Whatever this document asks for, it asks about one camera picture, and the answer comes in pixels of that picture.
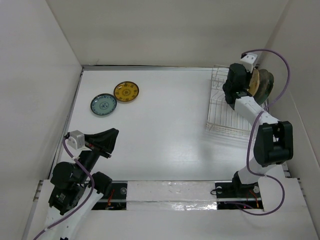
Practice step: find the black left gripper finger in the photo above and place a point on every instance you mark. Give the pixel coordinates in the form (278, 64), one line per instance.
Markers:
(101, 138)
(112, 140)

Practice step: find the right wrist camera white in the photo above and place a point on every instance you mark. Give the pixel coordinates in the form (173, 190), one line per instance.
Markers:
(249, 61)

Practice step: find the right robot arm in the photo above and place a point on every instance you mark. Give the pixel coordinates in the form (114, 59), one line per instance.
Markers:
(273, 141)

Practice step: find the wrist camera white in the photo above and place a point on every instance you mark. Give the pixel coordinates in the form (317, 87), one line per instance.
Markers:
(75, 139)
(249, 61)

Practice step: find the light green floral plate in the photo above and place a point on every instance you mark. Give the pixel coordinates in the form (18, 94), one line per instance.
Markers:
(268, 86)

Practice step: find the white wire dish rack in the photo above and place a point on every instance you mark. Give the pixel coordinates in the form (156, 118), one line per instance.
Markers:
(222, 119)

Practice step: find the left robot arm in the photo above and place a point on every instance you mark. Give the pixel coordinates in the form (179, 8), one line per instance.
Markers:
(75, 189)

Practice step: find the yellow patterned small plate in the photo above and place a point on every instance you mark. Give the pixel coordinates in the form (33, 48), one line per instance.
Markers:
(126, 91)

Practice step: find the blue white patterned plate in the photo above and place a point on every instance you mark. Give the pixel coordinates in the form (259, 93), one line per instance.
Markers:
(103, 104)

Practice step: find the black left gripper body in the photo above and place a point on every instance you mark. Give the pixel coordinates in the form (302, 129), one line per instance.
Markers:
(90, 157)

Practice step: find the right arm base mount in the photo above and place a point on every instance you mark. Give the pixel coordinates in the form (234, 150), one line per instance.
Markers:
(227, 190)

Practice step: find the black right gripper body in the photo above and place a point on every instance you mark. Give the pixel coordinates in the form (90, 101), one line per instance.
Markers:
(247, 80)

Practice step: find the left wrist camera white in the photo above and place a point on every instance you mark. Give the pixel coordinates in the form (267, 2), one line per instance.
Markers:
(75, 139)

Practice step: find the beige bird branch plate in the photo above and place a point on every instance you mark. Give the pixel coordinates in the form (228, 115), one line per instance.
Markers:
(254, 82)

